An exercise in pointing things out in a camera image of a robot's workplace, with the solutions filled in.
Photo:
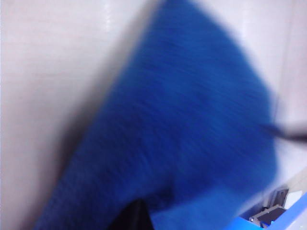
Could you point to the blue rag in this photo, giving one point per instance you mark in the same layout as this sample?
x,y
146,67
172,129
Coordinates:
x,y
180,107

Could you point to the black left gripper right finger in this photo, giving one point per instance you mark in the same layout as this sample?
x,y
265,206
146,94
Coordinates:
x,y
146,220

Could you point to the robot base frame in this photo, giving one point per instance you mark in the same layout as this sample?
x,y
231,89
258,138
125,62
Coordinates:
x,y
271,210

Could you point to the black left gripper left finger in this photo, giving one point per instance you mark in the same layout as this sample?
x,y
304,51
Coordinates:
x,y
130,219

